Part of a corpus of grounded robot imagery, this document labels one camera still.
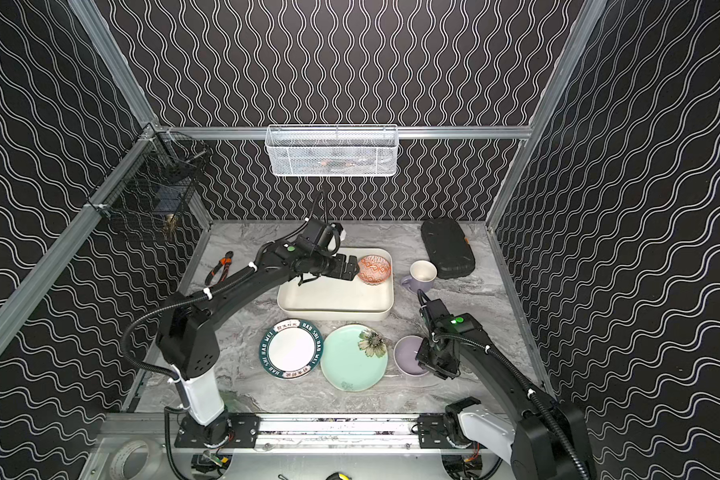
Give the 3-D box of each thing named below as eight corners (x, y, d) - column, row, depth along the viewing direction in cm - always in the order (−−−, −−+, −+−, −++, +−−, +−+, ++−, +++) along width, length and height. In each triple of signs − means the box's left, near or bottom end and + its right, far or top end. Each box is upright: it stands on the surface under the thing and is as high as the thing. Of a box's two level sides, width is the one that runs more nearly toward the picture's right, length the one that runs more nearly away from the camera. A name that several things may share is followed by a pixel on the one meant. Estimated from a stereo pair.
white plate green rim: (258, 381, 84) (253, 376, 80) (270, 326, 95) (266, 319, 91) (320, 381, 84) (317, 375, 80) (325, 325, 95) (323, 318, 91)
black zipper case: (430, 280, 105) (433, 269, 100) (421, 230, 122) (423, 218, 117) (473, 280, 105) (478, 269, 100) (458, 229, 122) (461, 218, 117)
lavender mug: (402, 293, 102) (404, 279, 96) (400, 275, 107) (402, 260, 101) (434, 293, 102) (438, 279, 96) (430, 274, 107) (434, 260, 101)
